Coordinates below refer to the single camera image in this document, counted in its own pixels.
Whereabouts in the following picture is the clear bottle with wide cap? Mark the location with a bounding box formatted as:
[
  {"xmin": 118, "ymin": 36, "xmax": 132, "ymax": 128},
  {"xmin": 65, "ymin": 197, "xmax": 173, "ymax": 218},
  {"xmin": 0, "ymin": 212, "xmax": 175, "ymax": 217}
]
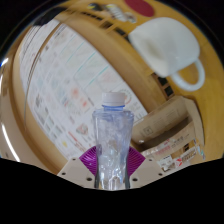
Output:
[{"xmin": 92, "ymin": 92, "xmax": 135, "ymax": 191}]

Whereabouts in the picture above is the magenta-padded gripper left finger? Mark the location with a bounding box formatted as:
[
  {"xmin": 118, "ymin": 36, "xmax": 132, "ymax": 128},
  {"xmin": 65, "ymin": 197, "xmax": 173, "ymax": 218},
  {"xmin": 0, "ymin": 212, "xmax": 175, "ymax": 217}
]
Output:
[{"xmin": 57, "ymin": 144, "xmax": 102, "ymax": 190}]

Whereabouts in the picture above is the small colourful sticker card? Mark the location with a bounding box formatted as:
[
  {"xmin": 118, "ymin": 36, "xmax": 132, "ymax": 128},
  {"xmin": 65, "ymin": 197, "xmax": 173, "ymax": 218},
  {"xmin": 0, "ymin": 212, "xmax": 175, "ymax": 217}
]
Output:
[{"xmin": 197, "ymin": 143, "xmax": 206, "ymax": 158}]

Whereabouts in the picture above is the brown cardboard box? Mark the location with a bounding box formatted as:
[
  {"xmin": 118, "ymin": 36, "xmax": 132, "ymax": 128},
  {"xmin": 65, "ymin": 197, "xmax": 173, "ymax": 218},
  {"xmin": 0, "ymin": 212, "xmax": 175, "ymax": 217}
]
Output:
[{"xmin": 131, "ymin": 96, "xmax": 201, "ymax": 151}]

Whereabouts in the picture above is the white ceramic mug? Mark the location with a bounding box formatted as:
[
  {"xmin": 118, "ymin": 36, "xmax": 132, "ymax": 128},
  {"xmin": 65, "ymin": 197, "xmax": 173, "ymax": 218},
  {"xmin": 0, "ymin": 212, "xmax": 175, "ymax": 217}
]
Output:
[{"xmin": 128, "ymin": 17, "xmax": 206, "ymax": 93}]

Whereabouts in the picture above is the wall poster with diagram grid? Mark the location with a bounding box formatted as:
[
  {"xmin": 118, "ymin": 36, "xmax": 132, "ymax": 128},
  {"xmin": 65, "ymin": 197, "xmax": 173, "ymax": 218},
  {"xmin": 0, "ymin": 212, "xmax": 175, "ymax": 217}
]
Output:
[{"xmin": 19, "ymin": 19, "xmax": 111, "ymax": 101}]

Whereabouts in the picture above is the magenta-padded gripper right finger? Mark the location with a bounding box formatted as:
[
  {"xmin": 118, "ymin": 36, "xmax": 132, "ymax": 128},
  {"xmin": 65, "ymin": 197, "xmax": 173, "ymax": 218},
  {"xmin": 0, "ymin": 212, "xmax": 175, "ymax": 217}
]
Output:
[{"xmin": 125, "ymin": 146, "xmax": 166, "ymax": 190}]

